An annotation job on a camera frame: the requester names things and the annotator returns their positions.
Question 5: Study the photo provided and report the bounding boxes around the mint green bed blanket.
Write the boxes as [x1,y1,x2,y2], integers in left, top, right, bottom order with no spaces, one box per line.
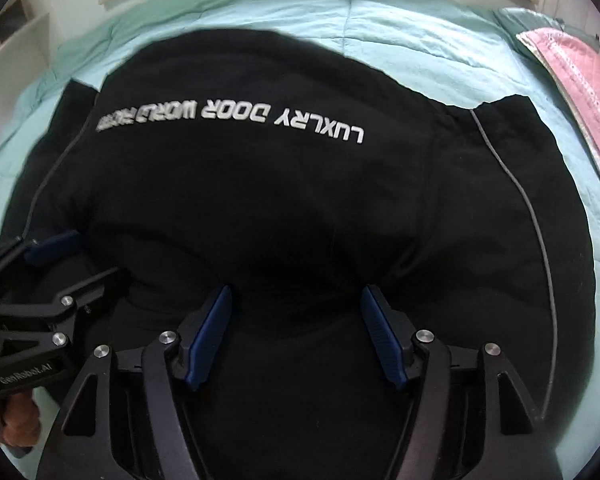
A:
[0,0,600,480]

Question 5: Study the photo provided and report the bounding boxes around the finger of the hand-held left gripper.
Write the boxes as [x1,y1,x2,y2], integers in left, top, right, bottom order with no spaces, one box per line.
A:
[0,266,130,348]
[0,229,82,288]

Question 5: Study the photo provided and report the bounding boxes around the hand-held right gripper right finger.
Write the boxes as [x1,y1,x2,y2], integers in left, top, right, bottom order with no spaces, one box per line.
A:
[360,285,563,480]

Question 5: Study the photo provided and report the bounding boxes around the black hooded jacket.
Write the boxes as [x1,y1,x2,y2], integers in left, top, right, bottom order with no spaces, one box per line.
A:
[0,27,597,480]

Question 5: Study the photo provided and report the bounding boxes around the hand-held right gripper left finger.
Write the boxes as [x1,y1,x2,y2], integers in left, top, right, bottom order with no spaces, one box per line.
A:
[34,285,233,480]

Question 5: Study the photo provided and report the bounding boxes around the white shelf unit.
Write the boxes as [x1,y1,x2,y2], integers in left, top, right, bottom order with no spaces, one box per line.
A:
[0,0,56,78]

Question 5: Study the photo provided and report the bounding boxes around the person's left hand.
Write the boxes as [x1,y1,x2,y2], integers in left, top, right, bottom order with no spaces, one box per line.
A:
[0,390,42,447]

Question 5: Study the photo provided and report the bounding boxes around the pink quilted blanket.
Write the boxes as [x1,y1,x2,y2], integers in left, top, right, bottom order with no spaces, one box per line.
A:
[515,25,600,173]

